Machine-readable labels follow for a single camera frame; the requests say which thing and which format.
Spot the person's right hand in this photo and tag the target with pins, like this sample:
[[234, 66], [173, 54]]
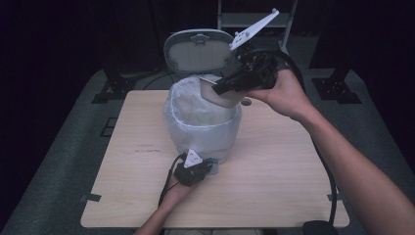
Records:
[[287, 96]]

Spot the black stand base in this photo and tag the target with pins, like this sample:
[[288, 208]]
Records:
[[336, 86], [114, 88]]

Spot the person's left hand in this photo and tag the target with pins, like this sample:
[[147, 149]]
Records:
[[177, 196]]

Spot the wooden chopstick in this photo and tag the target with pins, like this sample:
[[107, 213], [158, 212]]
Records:
[[208, 80]]

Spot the grey pedal trash can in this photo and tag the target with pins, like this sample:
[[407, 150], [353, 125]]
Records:
[[197, 54]]

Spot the pale pink bowl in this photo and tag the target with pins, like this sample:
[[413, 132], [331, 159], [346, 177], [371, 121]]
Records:
[[221, 98]]

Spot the black round object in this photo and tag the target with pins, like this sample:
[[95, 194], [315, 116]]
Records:
[[319, 228]]

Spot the grey tape strip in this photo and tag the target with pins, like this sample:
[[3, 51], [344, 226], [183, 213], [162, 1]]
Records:
[[337, 197], [90, 197]]

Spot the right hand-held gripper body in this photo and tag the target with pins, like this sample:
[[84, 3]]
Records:
[[257, 70]]

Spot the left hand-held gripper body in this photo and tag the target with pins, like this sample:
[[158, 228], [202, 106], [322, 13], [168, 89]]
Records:
[[192, 173]]

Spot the black floor socket frame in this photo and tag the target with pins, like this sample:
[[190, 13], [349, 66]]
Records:
[[109, 127]]

